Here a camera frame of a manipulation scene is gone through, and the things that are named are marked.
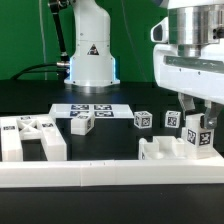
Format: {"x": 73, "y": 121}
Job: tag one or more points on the white tagged cube left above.
{"x": 143, "y": 119}

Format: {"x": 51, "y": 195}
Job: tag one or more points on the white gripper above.
{"x": 201, "y": 77}

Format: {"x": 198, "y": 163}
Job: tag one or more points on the white boundary fence frame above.
{"x": 112, "y": 172}

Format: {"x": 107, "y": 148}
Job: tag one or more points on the white chair seat part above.
{"x": 171, "y": 148}

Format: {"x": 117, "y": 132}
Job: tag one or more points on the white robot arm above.
{"x": 188, "y": 55}

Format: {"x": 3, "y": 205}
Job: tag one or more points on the white flat tagged plate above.
{"x": 99, "y": 110}

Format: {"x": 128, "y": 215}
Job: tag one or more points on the white tagged cube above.
{"x": 172, "y": 119}
{"x": 143, "y": 119}

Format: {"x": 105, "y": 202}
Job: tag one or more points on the white tagged cube right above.
{"x": 172, "y": 119}

